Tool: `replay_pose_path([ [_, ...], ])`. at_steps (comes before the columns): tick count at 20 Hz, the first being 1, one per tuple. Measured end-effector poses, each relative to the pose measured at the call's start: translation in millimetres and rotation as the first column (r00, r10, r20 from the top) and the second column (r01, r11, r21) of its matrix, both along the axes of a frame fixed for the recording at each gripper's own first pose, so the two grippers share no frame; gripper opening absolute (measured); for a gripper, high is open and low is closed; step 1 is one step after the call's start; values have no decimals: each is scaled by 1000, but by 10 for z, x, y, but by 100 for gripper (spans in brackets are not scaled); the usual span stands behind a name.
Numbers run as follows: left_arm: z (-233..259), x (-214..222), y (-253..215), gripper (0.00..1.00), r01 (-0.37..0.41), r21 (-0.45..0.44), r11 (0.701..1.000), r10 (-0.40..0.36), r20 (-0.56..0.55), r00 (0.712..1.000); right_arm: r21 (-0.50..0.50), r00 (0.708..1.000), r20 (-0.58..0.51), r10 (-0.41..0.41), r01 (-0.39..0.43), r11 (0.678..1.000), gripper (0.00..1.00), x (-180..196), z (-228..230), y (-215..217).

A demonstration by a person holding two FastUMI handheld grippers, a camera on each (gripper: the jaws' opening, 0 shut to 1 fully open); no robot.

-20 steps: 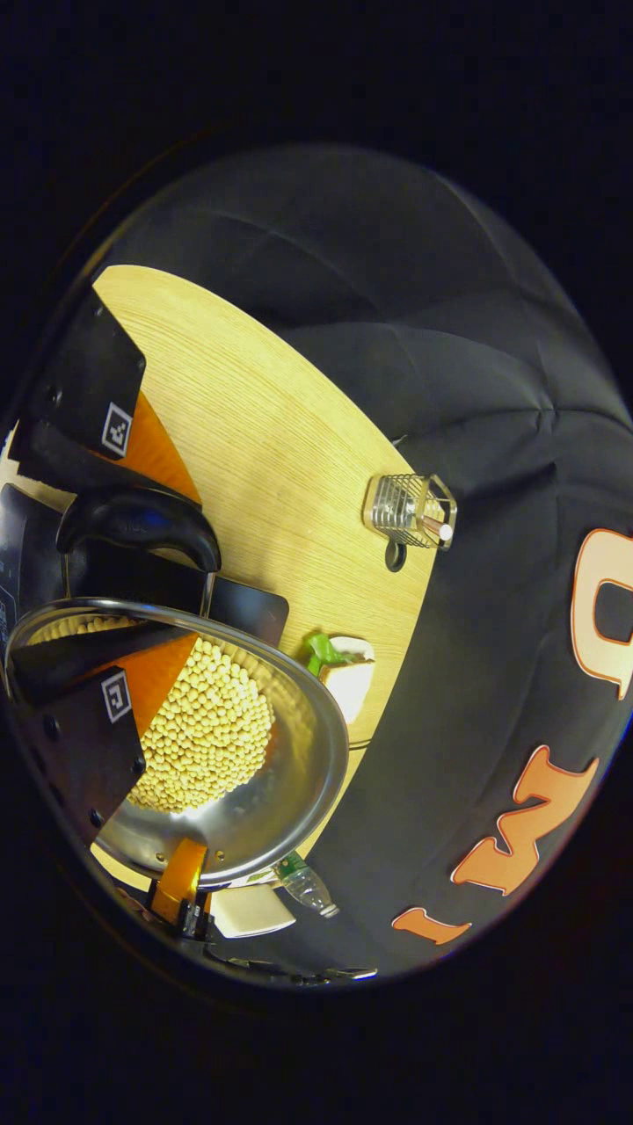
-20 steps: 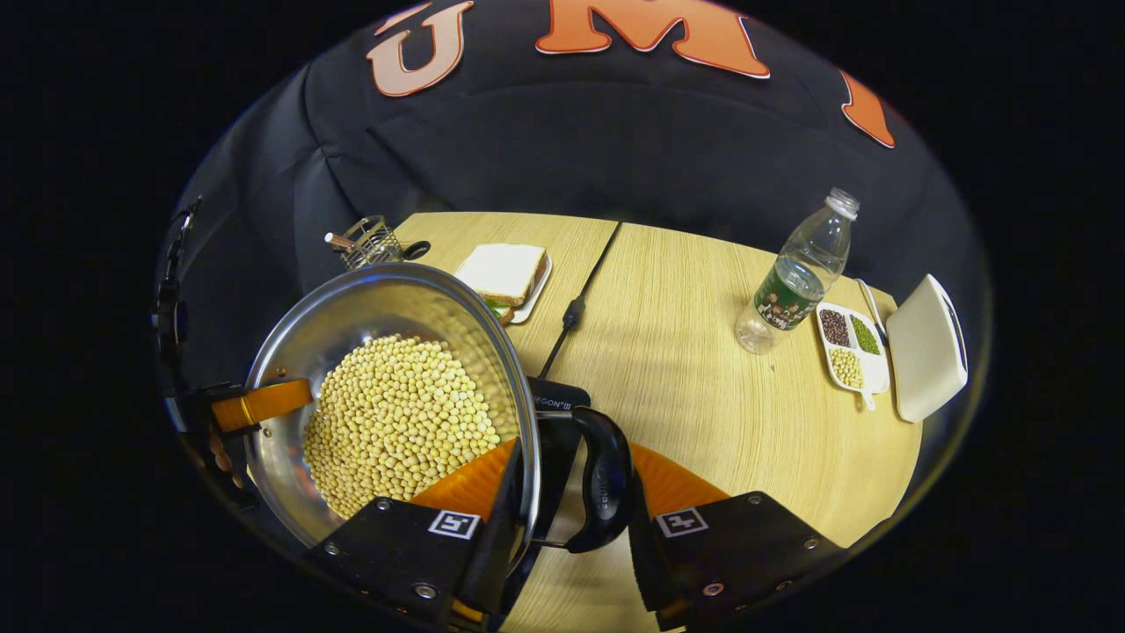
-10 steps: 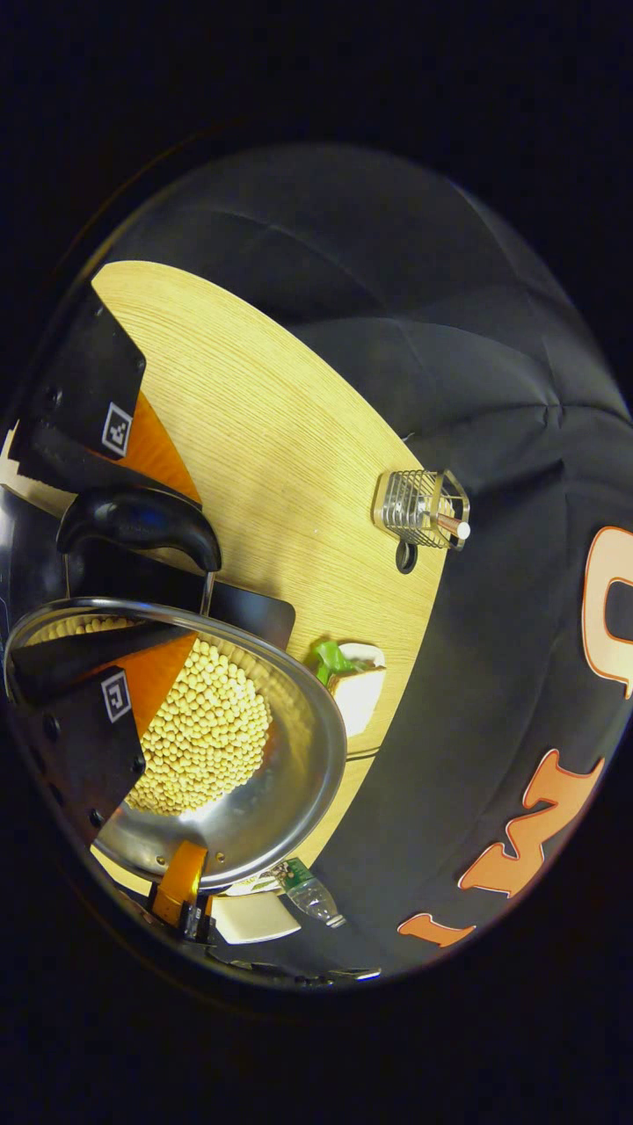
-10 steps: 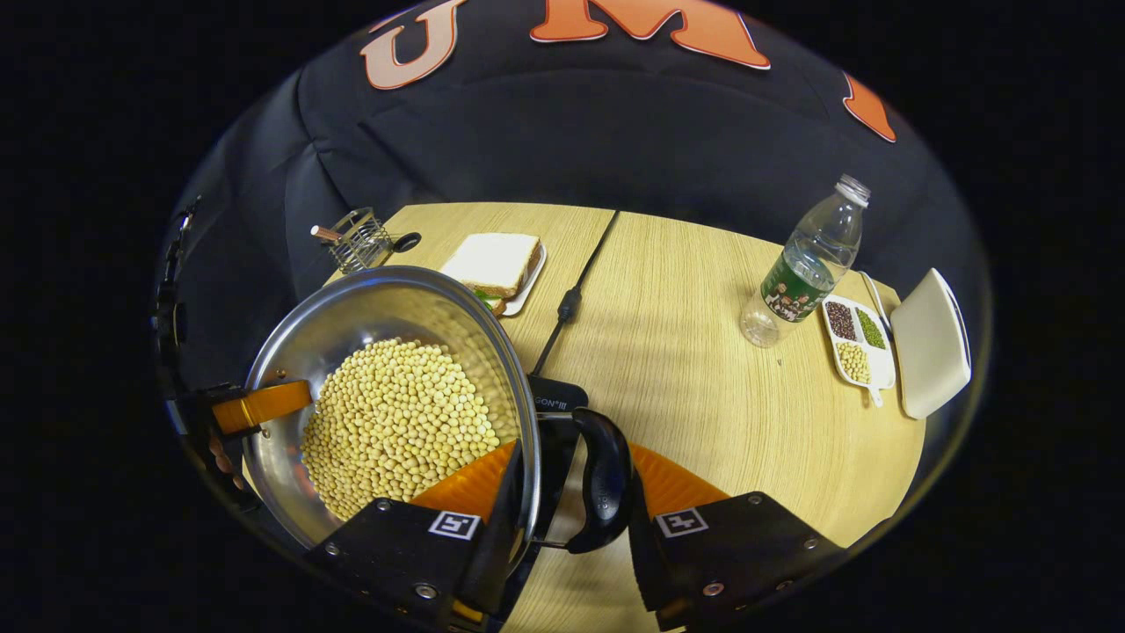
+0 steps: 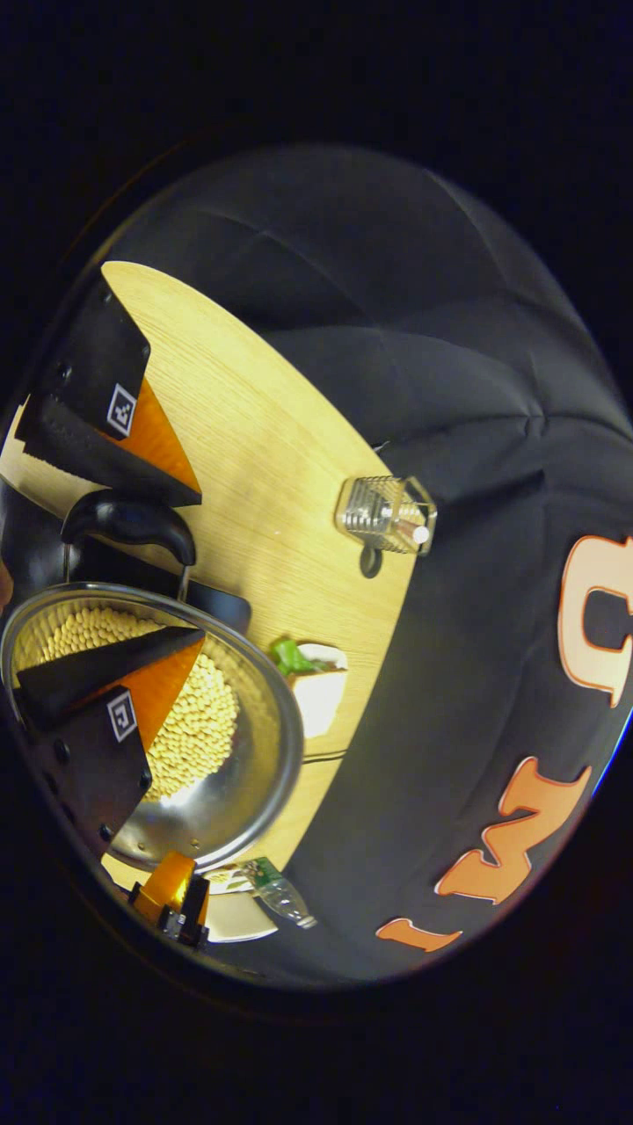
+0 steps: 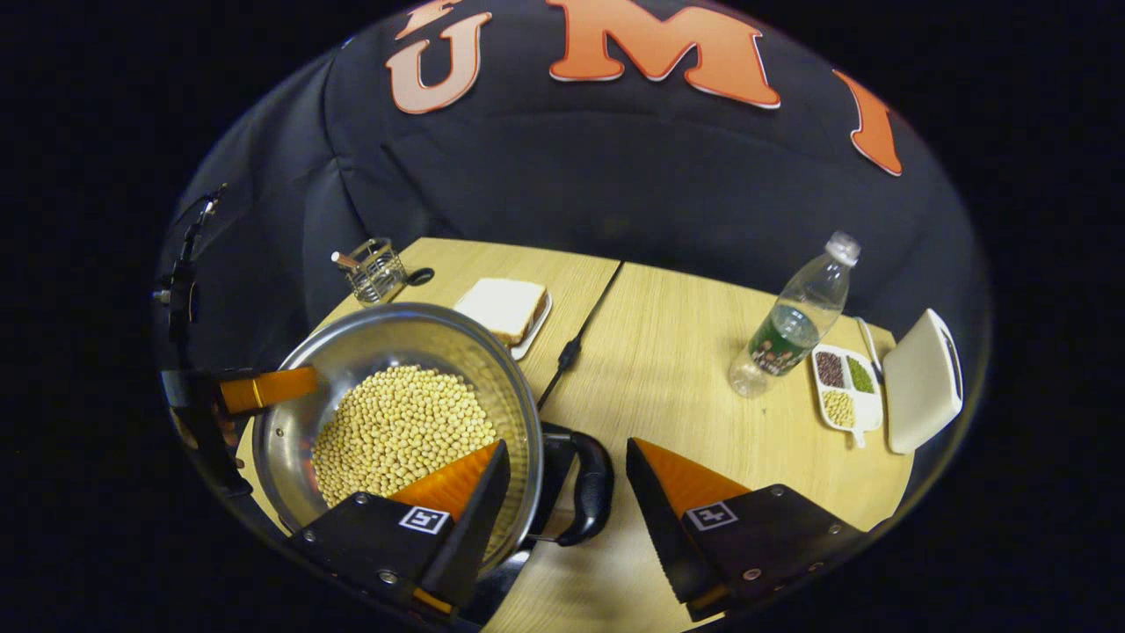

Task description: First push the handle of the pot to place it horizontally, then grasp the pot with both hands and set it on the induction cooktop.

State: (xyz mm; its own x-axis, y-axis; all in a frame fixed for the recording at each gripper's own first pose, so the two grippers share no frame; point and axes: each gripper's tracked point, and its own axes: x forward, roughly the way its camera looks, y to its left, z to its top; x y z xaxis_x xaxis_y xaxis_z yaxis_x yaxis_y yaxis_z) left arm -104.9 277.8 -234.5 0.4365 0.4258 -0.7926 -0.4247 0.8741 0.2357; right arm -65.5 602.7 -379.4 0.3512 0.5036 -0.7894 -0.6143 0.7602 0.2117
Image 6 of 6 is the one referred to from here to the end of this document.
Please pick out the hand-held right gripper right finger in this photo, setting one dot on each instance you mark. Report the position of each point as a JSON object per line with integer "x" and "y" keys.
{"x": 659, "y": 519}

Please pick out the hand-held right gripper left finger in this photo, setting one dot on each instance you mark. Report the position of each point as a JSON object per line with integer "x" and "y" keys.
{"x": 479, "y": 519}

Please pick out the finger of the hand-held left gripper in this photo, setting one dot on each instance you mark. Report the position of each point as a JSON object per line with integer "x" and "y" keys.
{"x": 272, "y": 389}

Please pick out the soybeans pile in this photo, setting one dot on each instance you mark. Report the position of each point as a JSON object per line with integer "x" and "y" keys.
{"x": 395, "y": 431}

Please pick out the small black round object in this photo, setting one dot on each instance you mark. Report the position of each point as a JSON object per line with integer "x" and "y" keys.
{"x": 420, "y": 275}

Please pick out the yellow beans in dish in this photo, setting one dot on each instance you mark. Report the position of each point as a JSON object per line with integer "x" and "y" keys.
{"x": 839, "y": 409}

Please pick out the sandwich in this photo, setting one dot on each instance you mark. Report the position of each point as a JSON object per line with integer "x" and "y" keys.
{"x": 501, "y": 306}

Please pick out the dark red beans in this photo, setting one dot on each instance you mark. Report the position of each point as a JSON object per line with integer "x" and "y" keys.
{"x": 830, "y": 369}

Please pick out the clear plastic water bottle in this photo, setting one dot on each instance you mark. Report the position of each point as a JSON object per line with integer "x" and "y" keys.
{"x": 795, "y": 330}

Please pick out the white divided dish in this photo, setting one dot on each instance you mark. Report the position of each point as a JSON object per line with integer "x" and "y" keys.
{"x": 870, "y": 409}

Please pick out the green mung beans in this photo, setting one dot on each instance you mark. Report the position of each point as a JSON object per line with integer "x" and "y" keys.
{"x": 860, "y": 375}

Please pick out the white toaster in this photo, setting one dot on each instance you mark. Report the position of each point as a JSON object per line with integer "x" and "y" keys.
{"x": 918, "y": 387}

